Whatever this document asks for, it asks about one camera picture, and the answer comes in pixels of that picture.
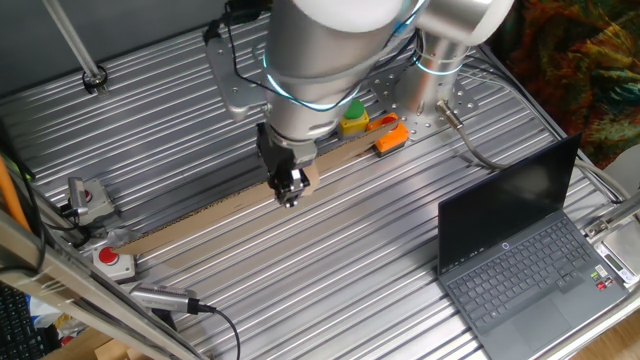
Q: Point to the colourful patterned cloth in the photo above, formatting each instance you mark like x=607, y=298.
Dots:
x=565, y=60

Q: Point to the dark grey laptop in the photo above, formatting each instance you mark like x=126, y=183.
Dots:
x=515, y=260

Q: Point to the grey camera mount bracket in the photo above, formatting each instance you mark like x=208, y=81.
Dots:
x=235, y=90

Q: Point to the orange box red button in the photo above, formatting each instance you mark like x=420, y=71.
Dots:
x=392, y=140

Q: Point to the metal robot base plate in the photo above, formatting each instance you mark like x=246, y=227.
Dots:
x=460, y=102

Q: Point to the brown cardboard board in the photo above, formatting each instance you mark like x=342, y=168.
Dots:
x=200, y=222

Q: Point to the orange pole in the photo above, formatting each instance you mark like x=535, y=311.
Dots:
x=11, y=195

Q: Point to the black keyboard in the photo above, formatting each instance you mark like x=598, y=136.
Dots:
x=20, y=330

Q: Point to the silver pole with base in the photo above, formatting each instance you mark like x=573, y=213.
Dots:
x=75, y=45

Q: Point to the small silver camera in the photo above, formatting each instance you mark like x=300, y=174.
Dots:
x=78, y=196

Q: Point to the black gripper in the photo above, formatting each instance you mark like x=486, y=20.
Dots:
x=280, y=155

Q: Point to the metal corner bracket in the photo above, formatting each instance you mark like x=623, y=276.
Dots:
x=602, y=225

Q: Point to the yellow box green button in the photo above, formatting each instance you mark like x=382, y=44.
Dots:
x=356, y=120

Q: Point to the brown cardboard box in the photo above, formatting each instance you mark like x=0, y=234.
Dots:
x=90, y=347

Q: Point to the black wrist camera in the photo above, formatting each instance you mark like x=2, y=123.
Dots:
x=245, y=12

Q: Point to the aluminium frame bar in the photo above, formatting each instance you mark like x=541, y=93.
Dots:
x=75, y=295

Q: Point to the grey box flat red button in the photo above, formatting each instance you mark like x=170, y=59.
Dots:
x=100, y=200

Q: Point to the grey box tall red button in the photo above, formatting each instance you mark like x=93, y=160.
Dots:
x=112, y=260

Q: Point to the wooden cube block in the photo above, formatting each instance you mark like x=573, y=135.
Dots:
x=312, y=177

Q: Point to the silver digital scale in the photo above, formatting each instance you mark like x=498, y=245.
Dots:
x=622, y=250

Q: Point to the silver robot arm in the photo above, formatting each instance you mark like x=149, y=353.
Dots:
x=320, y=50

